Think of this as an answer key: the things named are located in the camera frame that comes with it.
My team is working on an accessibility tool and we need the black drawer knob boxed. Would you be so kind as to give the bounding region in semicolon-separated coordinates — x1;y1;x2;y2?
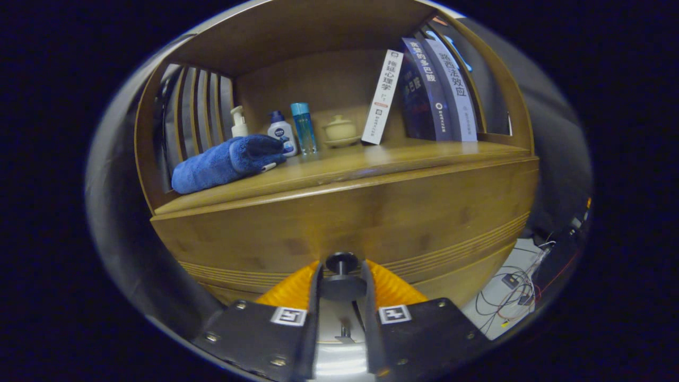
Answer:
320;252;368;302

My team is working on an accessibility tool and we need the white book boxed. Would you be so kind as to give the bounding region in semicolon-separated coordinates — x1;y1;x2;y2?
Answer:
361;49;404;145

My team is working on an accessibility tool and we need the pale lilac book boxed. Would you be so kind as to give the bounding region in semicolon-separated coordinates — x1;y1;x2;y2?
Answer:
423;32;478;142

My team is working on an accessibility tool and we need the wooden countertop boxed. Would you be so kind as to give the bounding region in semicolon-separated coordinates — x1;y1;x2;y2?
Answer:
154;141;531;215

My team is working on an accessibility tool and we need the beige lidded teacup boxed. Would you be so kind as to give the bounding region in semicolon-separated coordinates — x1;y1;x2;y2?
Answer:
322;115;362;148

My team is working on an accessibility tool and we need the white pump bottle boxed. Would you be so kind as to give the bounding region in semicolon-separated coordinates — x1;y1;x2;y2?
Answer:
230;106;249;138

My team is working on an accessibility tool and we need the white bottle with blue cap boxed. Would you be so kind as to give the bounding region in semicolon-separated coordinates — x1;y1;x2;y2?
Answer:
267;110;298;157

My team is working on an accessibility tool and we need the tangle of floor cables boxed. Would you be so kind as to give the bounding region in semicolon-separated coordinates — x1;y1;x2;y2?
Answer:
475;239;558;332

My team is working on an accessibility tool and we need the dark blue book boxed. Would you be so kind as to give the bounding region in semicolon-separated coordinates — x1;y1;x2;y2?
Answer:
399;36;452;142

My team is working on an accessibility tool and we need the clear blue bottle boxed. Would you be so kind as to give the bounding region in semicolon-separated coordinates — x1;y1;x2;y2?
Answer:
290;102;318;155

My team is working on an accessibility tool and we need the wooden drawer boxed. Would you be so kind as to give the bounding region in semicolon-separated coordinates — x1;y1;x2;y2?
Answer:
151;157;539;308

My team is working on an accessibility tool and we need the blue folded towel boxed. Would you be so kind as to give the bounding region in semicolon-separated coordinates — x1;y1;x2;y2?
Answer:
171;134;288;195

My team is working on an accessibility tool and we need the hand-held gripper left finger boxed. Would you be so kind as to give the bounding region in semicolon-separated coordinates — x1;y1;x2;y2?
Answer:
192;260;323;381

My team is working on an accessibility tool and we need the wooden cabinet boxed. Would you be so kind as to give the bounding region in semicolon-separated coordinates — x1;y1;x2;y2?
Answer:
134;0;539;345

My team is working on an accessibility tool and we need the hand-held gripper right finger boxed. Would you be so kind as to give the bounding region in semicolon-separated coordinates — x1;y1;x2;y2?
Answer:
361;260;491;378

